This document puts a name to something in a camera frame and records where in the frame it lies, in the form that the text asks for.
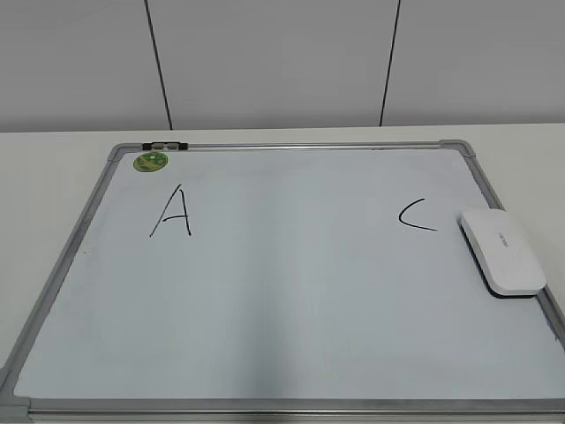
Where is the white board eraser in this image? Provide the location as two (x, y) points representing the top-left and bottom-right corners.
(460, 208), (547, 298)

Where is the round green magnet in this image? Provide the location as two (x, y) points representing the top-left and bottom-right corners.
(133, 152), (169, 173)

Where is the black grey board clip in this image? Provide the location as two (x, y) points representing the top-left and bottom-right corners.
(142, 140), (189, 151)

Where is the white board with grey frame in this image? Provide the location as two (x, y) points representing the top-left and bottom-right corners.
(1, 140), (564, 422)

